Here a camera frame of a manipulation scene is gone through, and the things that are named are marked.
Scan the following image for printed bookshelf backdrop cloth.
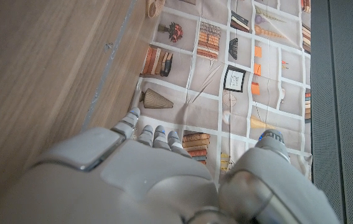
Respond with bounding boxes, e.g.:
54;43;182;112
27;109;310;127
132;0;314;187

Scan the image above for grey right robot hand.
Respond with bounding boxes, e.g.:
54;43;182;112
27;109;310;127
0;107;342;224

